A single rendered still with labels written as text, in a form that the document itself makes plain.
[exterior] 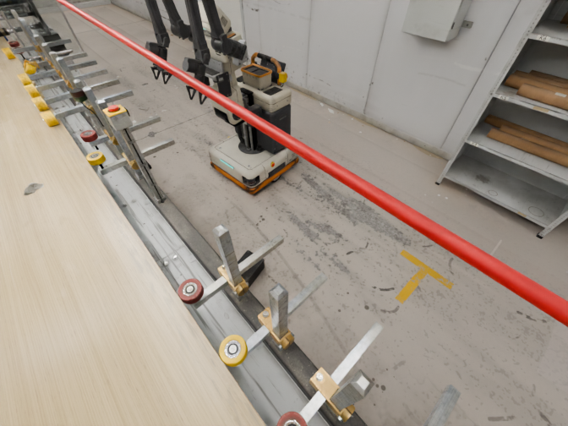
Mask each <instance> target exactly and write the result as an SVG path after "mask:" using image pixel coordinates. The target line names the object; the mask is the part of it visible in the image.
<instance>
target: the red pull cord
mask: <svg viewBox="0 0 568 426"><path fill-rule="evenodd" d="M56 1H58V2H59V3H61V4H62V5H64V6H65V7H67V8H69V9H71V10H72V11H74V12H75V13H76V14H78V15H79V16H81V17H83V18H84V19H86V20H88V21H89V22H91V23H92V24H93V25H95V26H97V27H98V28H100V29H102V30H104V31H105V32H106V33H107V34H109V35H110V36H113V37H114V38H116V39H117V40H119V41H121V42H122V43H123V44H125V45H126V46H128V47H130V48H132V49H133V50H135V51H136V52H137V53H139V54H141V55H142V56H144V57H146V58H147V59H149V60H150V61H152V62H153V63H155V64H156V65H158V66H159V67H161V68H163V69H165V70H166V71H167V72H168V73H170V74H172V75H174V76H175V77H177V78H178V79H180V80H182V81H183V82H184V83H186V84H187V85H189V86H191V87H193V88H194V89H196V90H197V91H198V92H200V93H202V94H203V95H205V96H207V97H208V98H210V99H211V100H213V101H214V102H216V103H217V104H219V105H220V106H222V107H224V108H226V109H227V110H228V111H229V112H232V113H233V114H235V115H236V116H238V117H240V118H241V119H242V120H244V121H245V122H247V123H249V124H250V125H252V126H254V127H255V128H257V129H258V130H259V131H261V132H263V133H264V134H266V135H268V136H269V137H271V138H272V139H274V140H275V141H277V142H278V143H280V144H282V145H284V146H285V147H287V148H288V149H289V150H291V151H293V152H294V153H296V154H297V155H299V156H301V157H302V158H303V159H305V160H306V161H308V162H310V163H312V164H313V165H315V166H316V167H318V168H319V169H320V170H322V171H324V172H326V173H327V174H329V175H330V176H332V177H333V178H335V179H336V180H338V181H339V182H341V183H343V184H345V185H346V186H348V187H349V188H351V189H352V190H354V191H355V192H357V193H358V194H360V195H362V196H363V197H364V198H366V199H368V200H369V201H371V202H373V203H374V204H376V205H377V206H379V207H380V208H382V209H383V210H385V211H387V212H388V213H390V214H392V215H393V216H394V217H396V218H397V219H399V220H400V221H403V222H404V223H406V224H407V225H408V226H410V227H412V228H413V229H415V230H416V231H418V232H420V233H422V234H423V235H424V236H425V237H427V238H429V239H430V240H432V241H434V242H435V243H437V244H438V245H439V246H441V247H443V248H444V249H446V250H448V251H449V252H451V253H453V254H454V255H455V256H457V257H458V258H460V259H462V260H464V261H465V262H467V263H468V264H469V265H471V266H473V267H474V268H476V269H477V270H479V271H481V272H483V273H484V274H485V275H486V276H488V277H490V278H492V279H493V280H495V281H497V282H498V283H499V284H500V285H502V286H504V287H506V288H507V289H509V290H510V291H512V292H514V293H515V294H516V295H518V296H519V297H521V298H523V299H525V300H526V301H528V302H529V303H531V304H532V305H534V306H535V307H537V308H538V309H540V310H542V311H544V312H545V313H546V314H548V315H549V316H551V317H553V318H554V319H556V320H558V321H559V322H560V323H562V324H563V325H565V326H567V327H568V301H566V300H564V299H563V298H561V297H560V296H558V295H556V294H555V293H553V292H551V291H550V290H548V289H547V288H545V287H543V286H541V285H539V284H538V283H537V282H535V281H533V280H531V279H530V278H528V277H526V276H524V275H523V274H522V273H520V272H518V271H517V270H514V269H513V268H511V267H510V266H508V265H506V264H505V263H503V262H501V261H500V260H498V259H496V258H495V257H493V256H492V255H490V254H488V253H486V252H484V251H483V250H482V249H480V248H478V247H476V246H475V245H473V244H471V243H469V242H468V241H467V240H465V239H463V238H461V237H459V236H457V235H456V234H455V233H453V232H451V231H449V230H448V229H446V228H444V227H443V226H441V225H440V224H438V223H436V222H435V221H432V220H431V219H429V218H428V217H427V216H424V215H423V214H421V213H419V212H418V211H416V210H414V209H413V208H411V207H410V206H408V205H406V204H404V203H402V202H401V201H400V200H398V199H396V198H394V197H393V196H391V195H389V194H388V193H386V192H385V191H383V190H381V189H380V188H377V187H376V186H374V185H373V184H372V183H369V182H368V181H366V180H364V179H363V178H361V177H359V176H358V175H356V174H355V173H353V172H350V171H349V170H347V169H346V168H345V167H342V166H341V165H339V164H337V163H336V162H334V161H333V160H331V159H329V158H328V157H326V156H324V155H322V154H320V153H319V152H318V151H316V150H314V149H312V148H311V147H309V146H307V145H306V144H304V143H303V142H301V141H299V140H298V139H295V138H294V137H292V136H291V135H290V134H287V133H286V132H284V131H282V130H281V129H279V128H278V127H276V126H274V125H273V124H271V123H269V122H267V121H265V120H264V119H263V118H261V117H259V116H257V115H256V114H254V113H252V112H251V111H249V110H248V109H246V108H244V107H242V106H240V105H238V104H237V103H236V102H234V101H232V100H230V99H229V98H227V97H225V96H224V95H222V94H221V93H219V92H217V91H216V90H213V89H212V88H210V87H209V86H208V85H205V84H204V83H202V82H200V81H199V80H197V79H196V78H194V77H192V76H191V75H189V74H187V73H185V72H184V71H182V70H181V69H179V68H177V67H175V66H174V65H172V64H170V63H169V62H167V61H166V60H164V59H162V58H161V57H158V56H157V55H156V54H154V53H153V52H150V51H149V50H147V49H145V48H144V47H142V46H141V45H139V44H137V43H135V42H134V41H131V40H130V39H129V38H127V37H126V36H124V35H122V34H120V33H118V32H117V31H115V30H114V29H112V28H110V27H109V26H107V25H105V24H103V23H102V22H101V21H99V20H97V19H95V18H93V17H92V16H90V15H88V14H87V13H85V12H84V11H82V10H80V9H79V8H76V7H75V6H74V5H72V4H71V3H68V2H67V1H65V0H56Z"/></svg>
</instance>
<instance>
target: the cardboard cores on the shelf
mask: <svg viewBox="0 0 568 426"><path fill-rule="evenodd" d="M560 23H561V24H565V25H568V11H567V13H566V14H565V16H564V17H563V19H562V20H561V21H560ZM504 85H506V86H509V87H512V88H515V89H518V91H517V93H516V95H519V96H523V97H526V98H529V99H532V100H535V101H539V102H542V103H545V104H548V105H551V106H553V107H558V108H561V109H564V110H566V111H568V79H564V78H561V77H557V76H553V75H551V74H545V73H541V72H538V71H535V70H532V71H531V72H530V73H526V72H522V71H519V70H517V71H516V72H515V73H513V74H511V75H510V76H509V78H508V79H507V80H506V82H505V84H504ZM484 122H485V123H488V124H491V125H493V126H495V127H497V128H500V129H496V128H492V129H491V130H490V131H489V133H488V135H487V136H486V137H489V138H491V139H494V140H497V141H499V142H501V143H504V144H507V145H510V146H512V147H515V148H517V149H519V150H524V151H526V152H528V153H530V154H533V155H535V156H539V157H542V158H544V159H546V160H548V161H552V162H554V163H557V164H560V165H561V166H564V167H568V143H566V142H564V141H561V140H559V139H555V138H552V137H550V136H548V135H545V134H541V133H539V132H536V131H534V130H531V129H529V128H525V127H522V126H521V125H518V124H515V123H512V122H509V121H506V120H504V119H502V118H499V117H496V116H493V115H490V114H489V115H488V116H487V117H486V118H485V120H484Z"/></svg>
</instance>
